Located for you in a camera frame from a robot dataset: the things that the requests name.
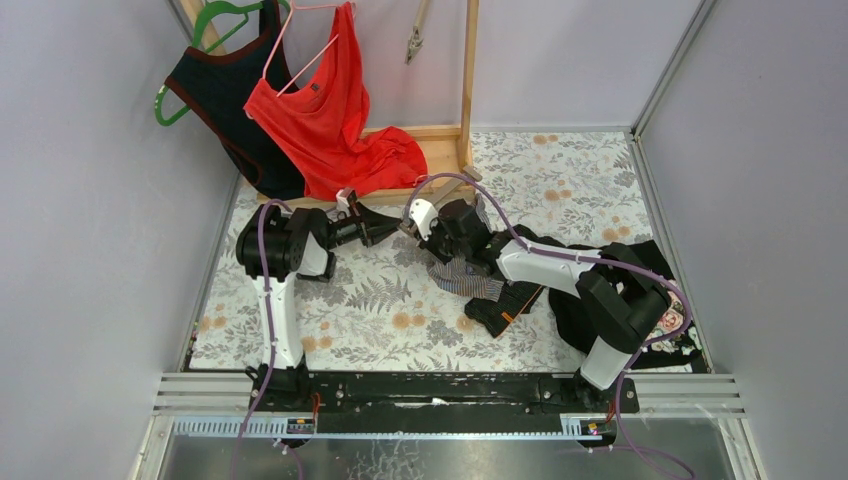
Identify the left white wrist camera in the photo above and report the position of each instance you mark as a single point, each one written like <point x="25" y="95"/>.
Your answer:
<point x="346" y="200"/>

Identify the pink wire hanger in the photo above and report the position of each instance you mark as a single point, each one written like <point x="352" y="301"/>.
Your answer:
<point x="318" y="36"/>

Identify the floral patterned table mat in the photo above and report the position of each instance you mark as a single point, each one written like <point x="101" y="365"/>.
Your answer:
<point x="381" y="311"/>

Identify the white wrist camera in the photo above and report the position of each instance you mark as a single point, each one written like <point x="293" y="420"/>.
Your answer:
<point x="422" y="213"/>
<point x="346" y="200"/>

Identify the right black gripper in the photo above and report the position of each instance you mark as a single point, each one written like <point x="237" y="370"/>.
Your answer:
<point x="436" y="240"/>

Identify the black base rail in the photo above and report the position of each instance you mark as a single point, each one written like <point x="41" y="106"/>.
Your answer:
<point x="349" y="402"/>

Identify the green plastic hanger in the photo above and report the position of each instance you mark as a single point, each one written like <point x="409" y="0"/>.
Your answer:
<point x="216" y="84"/>

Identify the black floral garment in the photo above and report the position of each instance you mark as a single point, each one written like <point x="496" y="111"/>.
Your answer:
<point x="574" y="327"/>

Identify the wooden clip hanger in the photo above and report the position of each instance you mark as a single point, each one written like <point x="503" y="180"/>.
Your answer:
<point x="468" y="177"/>

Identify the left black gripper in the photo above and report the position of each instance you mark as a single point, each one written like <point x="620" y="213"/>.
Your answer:
<point x="361" y="224"/>

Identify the black underwear orange trim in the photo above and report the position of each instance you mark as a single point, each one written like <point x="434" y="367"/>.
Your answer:
<point x="517" y="297"/>

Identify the dark tank top red trim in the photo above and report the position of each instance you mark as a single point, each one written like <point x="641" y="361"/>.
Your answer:
<point x="259" y="159"/>

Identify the grey striped underwear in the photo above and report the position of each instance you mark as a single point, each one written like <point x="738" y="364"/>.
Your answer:
<point x="456" y="276"/>

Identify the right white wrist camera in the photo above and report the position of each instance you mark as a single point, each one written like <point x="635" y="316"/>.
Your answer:
<point x="422" y="213"/>

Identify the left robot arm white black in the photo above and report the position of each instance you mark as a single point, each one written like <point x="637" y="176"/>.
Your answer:
<point x="277" y="248"/>

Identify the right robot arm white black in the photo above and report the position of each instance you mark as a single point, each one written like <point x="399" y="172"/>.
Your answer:
<point x="619" y="299"/>

